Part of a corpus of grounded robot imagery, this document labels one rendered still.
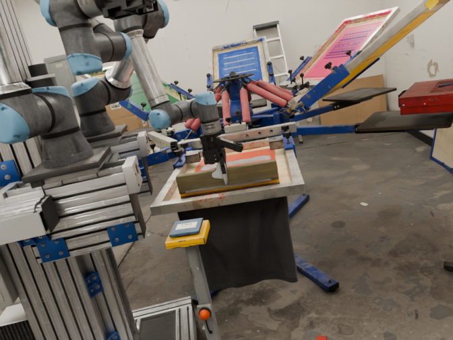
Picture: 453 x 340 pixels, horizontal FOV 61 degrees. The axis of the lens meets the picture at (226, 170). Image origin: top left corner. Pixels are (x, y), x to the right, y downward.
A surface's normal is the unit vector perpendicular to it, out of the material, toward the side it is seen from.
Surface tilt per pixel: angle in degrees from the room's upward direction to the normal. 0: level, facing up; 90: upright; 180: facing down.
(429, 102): 90
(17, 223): 90
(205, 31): 90
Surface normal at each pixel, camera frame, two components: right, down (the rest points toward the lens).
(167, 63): -0.08, 0.31
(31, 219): 0.13, 0.27
